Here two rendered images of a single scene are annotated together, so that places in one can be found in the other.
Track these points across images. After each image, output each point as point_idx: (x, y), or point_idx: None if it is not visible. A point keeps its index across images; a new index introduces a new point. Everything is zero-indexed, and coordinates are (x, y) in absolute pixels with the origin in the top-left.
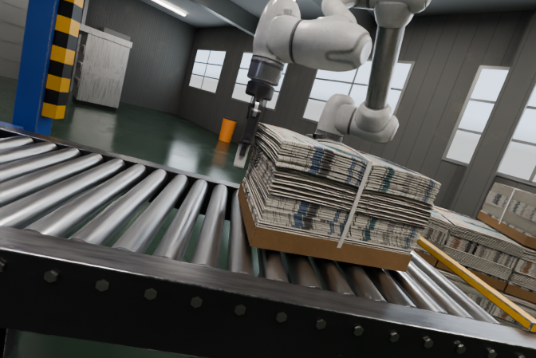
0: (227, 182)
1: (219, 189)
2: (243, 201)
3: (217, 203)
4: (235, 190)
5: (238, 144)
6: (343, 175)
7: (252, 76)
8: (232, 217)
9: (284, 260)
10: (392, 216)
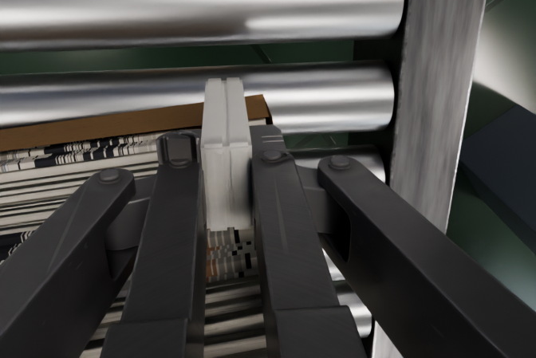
0: (463, 29)
1: None
2: (60, 134)
3: (108, 9)
4: (395, 76)
5: (235, 132)
6: None
7: None
8: (72, 81)
9: (535, 197)
10: None
